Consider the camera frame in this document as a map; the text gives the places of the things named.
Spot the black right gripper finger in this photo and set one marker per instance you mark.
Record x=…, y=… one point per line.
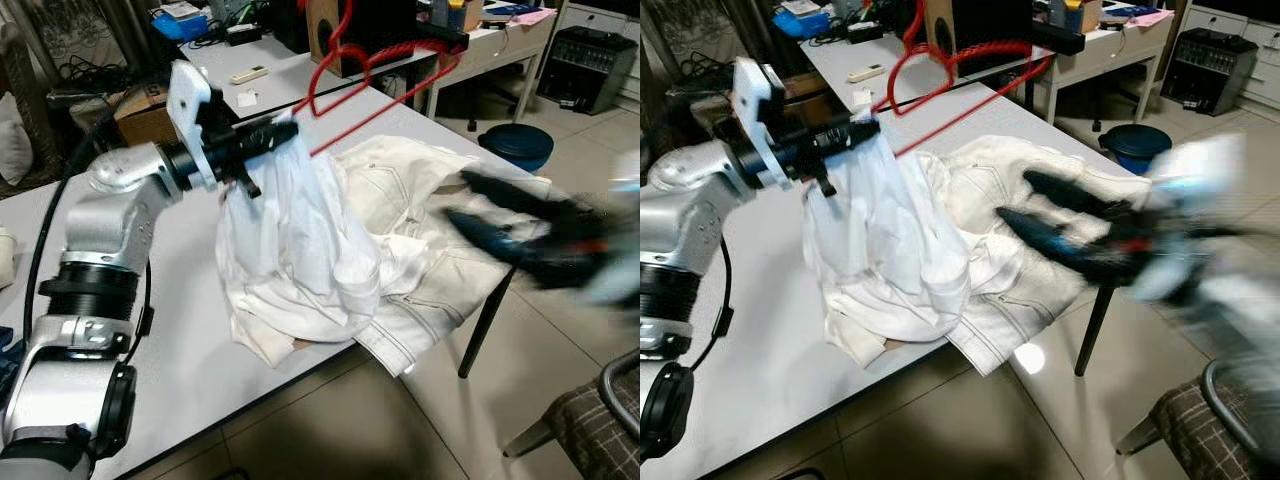
x=495, y=240
x=1078, y=198
x=515, y=198
x=1055, y=240

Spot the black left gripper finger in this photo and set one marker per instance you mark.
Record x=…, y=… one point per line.
x=850, y=128
x=275, y=128
x=850, y=145
x=272, y=146

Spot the white t-shirt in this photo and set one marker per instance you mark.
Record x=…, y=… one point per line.
x=880, y=240
x=290, y=240

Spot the red plastic hanger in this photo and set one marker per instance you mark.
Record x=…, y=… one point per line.
x=1000, y=47
x=400, y=50

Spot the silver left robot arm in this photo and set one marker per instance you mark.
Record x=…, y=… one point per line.
x=90, y=230
x=690, y=230

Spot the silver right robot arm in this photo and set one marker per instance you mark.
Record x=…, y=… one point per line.
x=1245, y=330

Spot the small white paper card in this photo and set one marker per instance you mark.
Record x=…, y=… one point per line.
x=246, y=99
x=862, y=98

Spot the beige remote control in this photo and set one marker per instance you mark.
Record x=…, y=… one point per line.
x=866, y=73
x=250, y=74

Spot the grey work table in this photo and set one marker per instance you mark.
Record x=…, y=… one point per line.
x=830, y=65
x=210, y=70

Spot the cream denim jeans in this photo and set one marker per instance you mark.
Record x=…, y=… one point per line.
x=1010, y=290
x=430, y=290

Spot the wooden speaker box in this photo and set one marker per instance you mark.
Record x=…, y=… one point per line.
x=940, y=62
x=322, y=62

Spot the black table leg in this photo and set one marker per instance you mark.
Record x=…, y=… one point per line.
x=1092, y=335
x=480, y=335

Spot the black electronic device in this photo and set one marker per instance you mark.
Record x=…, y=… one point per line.
x=866, y=33
x=244, y=35

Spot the blue plastic box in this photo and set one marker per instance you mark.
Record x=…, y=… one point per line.
x=800, y=25
x=180, y=27

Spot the black grey equipment box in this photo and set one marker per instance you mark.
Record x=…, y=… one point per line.
x=585, y=70
x=1205, y=70

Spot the white desk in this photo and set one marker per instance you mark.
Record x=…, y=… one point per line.
x=1110, y=50
x=490, y=45

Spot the black desk organizer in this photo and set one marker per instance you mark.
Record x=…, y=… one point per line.
x=1060, y=40
x=445, y=35

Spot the pink notepad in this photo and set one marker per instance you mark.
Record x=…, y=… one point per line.
x=532, y=17
x=1150, y=17

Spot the plaid fabric chair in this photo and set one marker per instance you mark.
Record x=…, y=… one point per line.
x=590, y=430
x=1200, y=440

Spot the white storage cabinet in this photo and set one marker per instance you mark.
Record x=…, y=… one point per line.
x=1260, y=60
x=600, y=15

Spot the white cushion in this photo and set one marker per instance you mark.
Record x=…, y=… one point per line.
x=12, y=140

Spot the cream cloth bundle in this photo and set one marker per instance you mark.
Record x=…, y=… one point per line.
x=7, y=260

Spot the blue denim jeans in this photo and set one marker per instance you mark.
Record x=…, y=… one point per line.
x=8, y=370

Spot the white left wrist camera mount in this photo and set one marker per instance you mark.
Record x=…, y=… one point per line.
x=755, y=95
x=188, y=100

